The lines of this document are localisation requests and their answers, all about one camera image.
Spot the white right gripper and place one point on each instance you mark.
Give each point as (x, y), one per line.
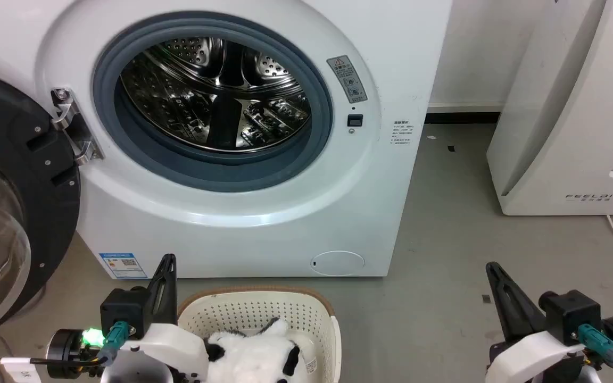
(530, 356)

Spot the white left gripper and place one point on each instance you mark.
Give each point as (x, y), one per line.
(171, 346)

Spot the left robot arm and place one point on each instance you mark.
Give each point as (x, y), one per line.
(69, 348)

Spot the white black plush toy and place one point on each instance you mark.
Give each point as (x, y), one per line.
(253, 359)

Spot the washing machine door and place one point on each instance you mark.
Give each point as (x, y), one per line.
(46, 213)

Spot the stainless steel washing machine drum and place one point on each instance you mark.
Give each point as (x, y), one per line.
(189, 101)

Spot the blue energy label sticker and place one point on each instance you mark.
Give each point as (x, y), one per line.
(123, 265)

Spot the cream perforated laundry basket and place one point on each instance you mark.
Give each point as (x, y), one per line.
(242, 311)

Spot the white front-load washing machine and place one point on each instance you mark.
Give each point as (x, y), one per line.
(264, 229)

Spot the grey rubber door gasket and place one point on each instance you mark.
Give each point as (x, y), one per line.
(205, 170)

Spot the oval white filter cover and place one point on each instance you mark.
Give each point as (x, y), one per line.
(338, 263)

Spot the silver metal door hinge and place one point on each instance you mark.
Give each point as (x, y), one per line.
(75, 125)

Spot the white Feelbird appliance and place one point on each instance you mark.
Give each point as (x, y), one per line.
(567, 122)

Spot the grey warning sticker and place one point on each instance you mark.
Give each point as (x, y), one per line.
(347, 78)

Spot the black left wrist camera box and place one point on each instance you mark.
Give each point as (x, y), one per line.
(123, 308)

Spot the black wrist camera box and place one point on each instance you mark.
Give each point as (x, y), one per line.
(123, 308)
(572, 314)

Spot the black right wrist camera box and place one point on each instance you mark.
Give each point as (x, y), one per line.
(572, 314)

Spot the black wall baseboard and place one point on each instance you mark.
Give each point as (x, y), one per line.
(461, 117)

